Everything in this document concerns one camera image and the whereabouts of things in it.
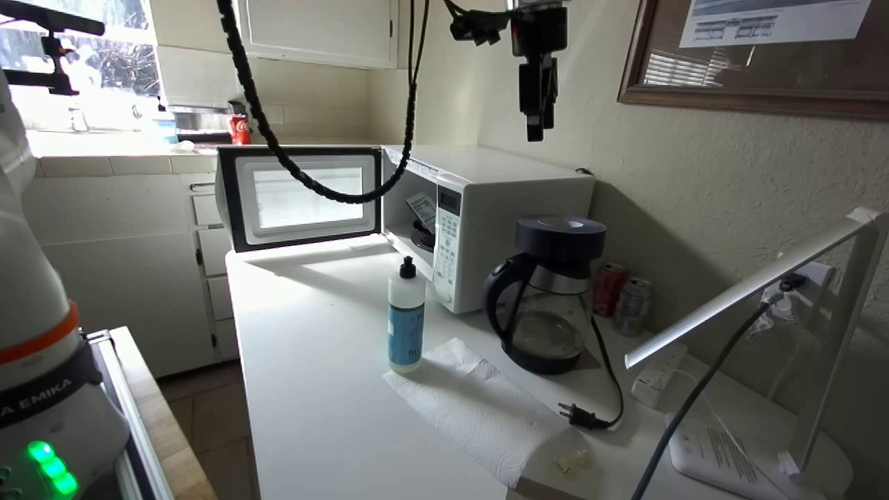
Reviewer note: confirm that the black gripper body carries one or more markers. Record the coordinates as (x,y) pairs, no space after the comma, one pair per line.
(540,28)

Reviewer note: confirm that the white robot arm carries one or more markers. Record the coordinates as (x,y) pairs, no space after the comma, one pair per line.
(36,307)

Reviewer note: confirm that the black glass kettle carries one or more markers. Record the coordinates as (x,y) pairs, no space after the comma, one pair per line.
(543,321)

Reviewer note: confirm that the white microwave body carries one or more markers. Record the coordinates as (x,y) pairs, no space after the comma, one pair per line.
(518,211)

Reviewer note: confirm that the red can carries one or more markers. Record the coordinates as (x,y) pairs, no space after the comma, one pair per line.
(610,289)

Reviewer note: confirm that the brown framed picture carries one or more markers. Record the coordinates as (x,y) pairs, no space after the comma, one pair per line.
(760,57)

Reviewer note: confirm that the silver can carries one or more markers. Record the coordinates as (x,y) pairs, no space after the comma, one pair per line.
(636,307)

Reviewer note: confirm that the white microwave door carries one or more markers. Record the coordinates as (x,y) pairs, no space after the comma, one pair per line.
(301,196)

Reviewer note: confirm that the white bottle with blue label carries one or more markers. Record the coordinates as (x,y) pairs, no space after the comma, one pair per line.
(406,321)

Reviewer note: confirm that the white desk lamp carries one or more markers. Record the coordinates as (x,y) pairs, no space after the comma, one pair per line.
(739,294)

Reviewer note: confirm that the red bottle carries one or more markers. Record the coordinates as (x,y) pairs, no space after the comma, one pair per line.
(239,125)

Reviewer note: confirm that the white drawer cabinet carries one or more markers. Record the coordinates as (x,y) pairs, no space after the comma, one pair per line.
(129,258)

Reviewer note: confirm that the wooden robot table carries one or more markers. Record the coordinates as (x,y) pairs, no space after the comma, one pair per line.
(156,418)

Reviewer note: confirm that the white wall cabinet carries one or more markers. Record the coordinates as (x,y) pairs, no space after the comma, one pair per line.
(315,28)

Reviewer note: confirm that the white wall outlet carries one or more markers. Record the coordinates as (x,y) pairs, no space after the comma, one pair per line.
(815,282)

